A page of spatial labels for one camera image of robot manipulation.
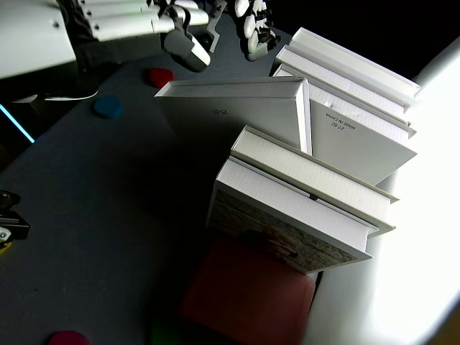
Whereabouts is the dusty red box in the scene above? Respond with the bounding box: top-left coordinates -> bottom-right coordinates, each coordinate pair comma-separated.
178,233 -> 319,345

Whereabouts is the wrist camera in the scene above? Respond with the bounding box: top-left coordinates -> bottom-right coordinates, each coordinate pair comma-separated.
198,13 -> 226,54

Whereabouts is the grey table cloth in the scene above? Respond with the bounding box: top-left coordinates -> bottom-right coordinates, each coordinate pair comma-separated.
0,14 -> 317,345

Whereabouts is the plain white book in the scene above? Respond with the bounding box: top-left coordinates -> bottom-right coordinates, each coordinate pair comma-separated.
287,27 -> 422,115
272,45 -> 418,139

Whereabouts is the large white curved stand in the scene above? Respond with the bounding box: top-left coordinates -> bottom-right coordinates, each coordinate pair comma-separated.
303,34 -> 460,345

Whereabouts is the crimson round block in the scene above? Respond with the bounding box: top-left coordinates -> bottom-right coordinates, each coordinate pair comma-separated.
48,330 -> 91,345

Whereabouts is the pale background post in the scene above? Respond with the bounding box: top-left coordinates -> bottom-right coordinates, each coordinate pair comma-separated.
10,92 -> 50,116

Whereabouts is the blue round block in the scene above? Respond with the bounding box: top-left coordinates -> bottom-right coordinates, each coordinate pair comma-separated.
93,95 -> 124,120

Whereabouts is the white book with beige cover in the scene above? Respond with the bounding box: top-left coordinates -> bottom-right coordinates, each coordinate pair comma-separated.
229,124 -> 400,216

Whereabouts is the cyan light strip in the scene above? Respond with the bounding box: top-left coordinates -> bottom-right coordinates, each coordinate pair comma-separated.
0,103 -> 36,144

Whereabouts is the book with wood-print cover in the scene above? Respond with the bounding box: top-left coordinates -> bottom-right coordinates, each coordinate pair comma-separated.
205,157 -> 396,277

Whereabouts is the red heart block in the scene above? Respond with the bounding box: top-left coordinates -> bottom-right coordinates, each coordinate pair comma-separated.
145,67 -> 175,88

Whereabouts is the Fashion India book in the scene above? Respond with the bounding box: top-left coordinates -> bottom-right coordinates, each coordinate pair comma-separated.
153,75 -> 313,157

